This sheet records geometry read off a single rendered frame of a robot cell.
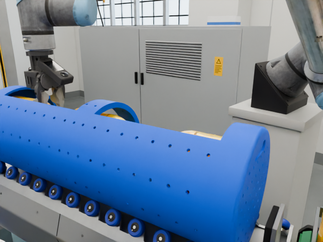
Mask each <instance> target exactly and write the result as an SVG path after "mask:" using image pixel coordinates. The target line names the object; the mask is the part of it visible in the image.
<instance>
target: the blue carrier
mask: <svg viewBox="0 0 323 242"><path fill-rule="evenodd" d="M13 96H23V97H29V98H35V99H36V98H37V97H36V95H35V91H34V89H31V88H27V87H26V86H21V85H15V86H9V87H6V88H3V89H1V90H0V161H2V162H5V163H7V164H10V165H12V166H14V167H17V168H19V169H22V170H24V171H26V172H29V173H31V174H34V175H36V176H38V177H41V178H43V179H46V180H48V181H50V182H52V183H55V184H57V185H60V186H62V187H64V188H67V189H69V190H72V191H74V192H76V193H79V194H81V195H84V196H86V197H88V198H91V199H93V200H96V201H98V202H100V203H103V204H105V205H108V206H110V207H113V208H115V209H117V210H120V211H122V212H125V213H127V214H129V215H132V216H134V217H136V218H139V219H141V220H143V221H146V222H148V223H151V224H153V225H155V226H158V227H160V228H162V229H165V230H167V231H170V232H172V233H175V234H177V235H179V236H182V237H184V238H187V239H189V240H191V241H194V242H249V241H250V238H251V236H252V234H253V231H254V228H255V225H256V222H257V218H258V215H259V211H260V208H261V203H262V199H263V194H264V190H265V185H266V180H267V174H268V167H269V159H270V135H269V132H268V130H267V129H266V128H265V127H262V126H257V125H251V124H245V123H239V122H235V123H233V124H232V125H230V126H229V128H228V129H227V130H226V132H225V133H224V135H223V136H222V138H221V140H217V139H212V138H207V137H203V136H198V135H193V134H188V133H183V132H178V131H173V130H168V129H164V128H159V127H154V126H150V125H145V124H140V123H139V120H138V117H137V115H136V113H135V112H134V111H133V109H132V108H131V107H129V106H128V105H127V104H124V103H121V102H115V101H109V100H104V99H97V100H92V101H90V102H88V103H86V104H84V105H82V106H81V107H80V108H79V109H77V110H74V109H67V108H63V107H58V106H56V104H55V103H54V102H52V101H51V99H50V96H49V99H48V103H50V105H49V104H44V103H39V102H34V101H30V100H25V99H20V98H16V97H13ZM109 109H113V110H114V111H115V112H116V113H117V115H118V116H120V117H122V118H123V119H125V120H120V119H116V118H111V117H106V116H101V115H100V114H102V113H103V112H105V111H107V110H109ZM170 146H171V147H170ZM188 151H189V152H188ZM209 155H210V156H209ZM208 156H209V157H208ZM169 185H170V186H169ZM188 191H189V193H188Z"/></svg>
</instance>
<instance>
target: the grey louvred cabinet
mask: <svg viewBox="0 0 323 242"><path fill-rule="evenodd" d="M78 30H79V41H80V52H81V62H82V74H83V84H84V95H85V103H88V102H90V101H92V100H97V99H104V100H109V101H115V102H121V103H124V104H127V105H128V106H129V107H131V108H132V109H133V111H134V112H135V113H136V115H137V117H138V120H139V123H140V124H145V125H150V126H154V127H159V128H164V129H168V130H173V131H178V132H182V131H189V130H192V131H199V132H204V133H210V134H215V135H220V136H223V135H224V133H225V132H226V130H227V129H228V128H229V126H230V125H231V124H232V116H230V115H228V111H229V107H230V106H232V105H235V104H238V103H240V102H243V101H246V100H248V99H251V97H252V88H253V79H254V70H255V63H259V62H265V61H267V60H268V52H269V44H270V35H271V26H107V27H79V29H78Z"/></svg>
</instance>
